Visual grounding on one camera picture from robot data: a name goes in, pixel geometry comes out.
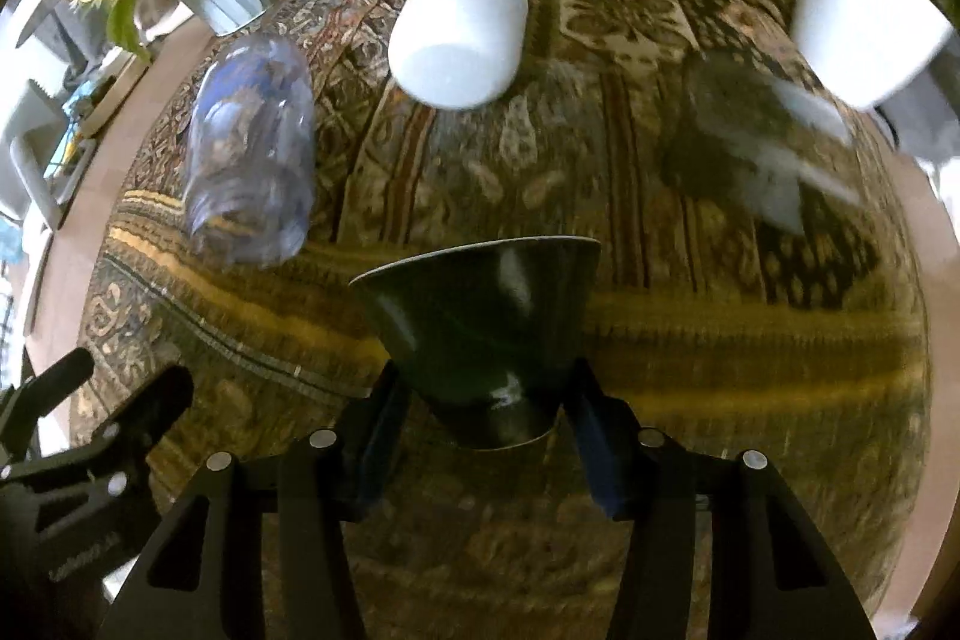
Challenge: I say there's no patterned paisley table cloth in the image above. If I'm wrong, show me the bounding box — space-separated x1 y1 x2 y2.
70 0 931 611

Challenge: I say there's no white ceramic cup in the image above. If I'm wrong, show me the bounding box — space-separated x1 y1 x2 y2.
387 0 529 110

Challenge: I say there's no white plant pot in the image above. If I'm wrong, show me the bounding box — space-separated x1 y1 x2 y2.
791 0 953 110

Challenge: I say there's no clear blue floral jar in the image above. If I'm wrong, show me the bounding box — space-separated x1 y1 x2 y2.
184 32 316 268

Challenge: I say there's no dark clear glass tumbler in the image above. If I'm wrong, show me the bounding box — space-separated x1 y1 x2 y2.
662 53 864 235

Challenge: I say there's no dark green enamel cup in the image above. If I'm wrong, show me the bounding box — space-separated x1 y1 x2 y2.
350 235 601 451

